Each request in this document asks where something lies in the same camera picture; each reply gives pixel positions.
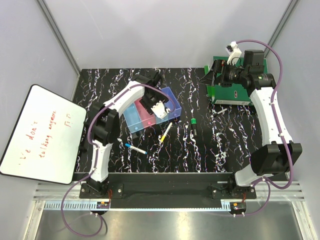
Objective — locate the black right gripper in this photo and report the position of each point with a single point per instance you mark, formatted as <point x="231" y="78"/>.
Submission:
<point x="203" y="80"/>

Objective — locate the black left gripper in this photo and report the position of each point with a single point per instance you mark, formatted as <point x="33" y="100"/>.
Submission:
<point x="160" y="97"/>

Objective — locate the pink bin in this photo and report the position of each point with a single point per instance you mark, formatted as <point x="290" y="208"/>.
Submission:
<point x="146" y="118"/>

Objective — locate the light blue bin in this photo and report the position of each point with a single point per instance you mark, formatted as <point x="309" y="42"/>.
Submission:
<point x="161" y="120"/>
<point x="132" y="118"/>

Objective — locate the purple bin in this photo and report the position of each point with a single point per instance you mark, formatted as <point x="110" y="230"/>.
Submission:
<point x="174" y="104"/>

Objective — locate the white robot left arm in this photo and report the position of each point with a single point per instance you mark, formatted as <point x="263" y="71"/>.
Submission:
<point x="104" y="128"/>

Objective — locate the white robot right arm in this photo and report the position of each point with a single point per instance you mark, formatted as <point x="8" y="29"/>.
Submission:
<point x="278" y="152"/>

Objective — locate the small black silver pen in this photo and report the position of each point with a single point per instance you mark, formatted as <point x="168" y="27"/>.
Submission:
<point x="219" y="113"/>

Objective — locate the green cap grey marker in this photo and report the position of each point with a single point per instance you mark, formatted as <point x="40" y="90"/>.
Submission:
<point x="194" y="127"/>

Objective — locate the yellow cap white marker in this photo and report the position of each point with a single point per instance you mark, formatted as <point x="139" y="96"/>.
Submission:
<point x="166" y="132"/>

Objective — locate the blue cap white marker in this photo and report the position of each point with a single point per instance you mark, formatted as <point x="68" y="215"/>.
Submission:
<point x="135" y="149"/>

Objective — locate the white whiteboard red writing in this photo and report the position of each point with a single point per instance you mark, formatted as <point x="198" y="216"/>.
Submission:
<point x="45" y="141"/>

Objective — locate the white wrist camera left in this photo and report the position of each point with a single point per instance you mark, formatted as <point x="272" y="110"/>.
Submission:
<point x="159" y="109"/>

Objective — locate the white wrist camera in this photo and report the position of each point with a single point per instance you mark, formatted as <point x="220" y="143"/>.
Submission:
<point x="159" y="109"/>
<point x="234" y="53"/>

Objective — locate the green ring binder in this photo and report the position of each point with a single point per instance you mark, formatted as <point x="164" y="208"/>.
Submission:
<point x="234" y="95"/>

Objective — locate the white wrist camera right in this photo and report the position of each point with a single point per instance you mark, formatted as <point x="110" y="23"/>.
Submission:
<point x="234" y="53"/>

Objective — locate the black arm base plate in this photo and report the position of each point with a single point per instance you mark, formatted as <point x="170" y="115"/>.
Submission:
<point x="168" y="191"/>

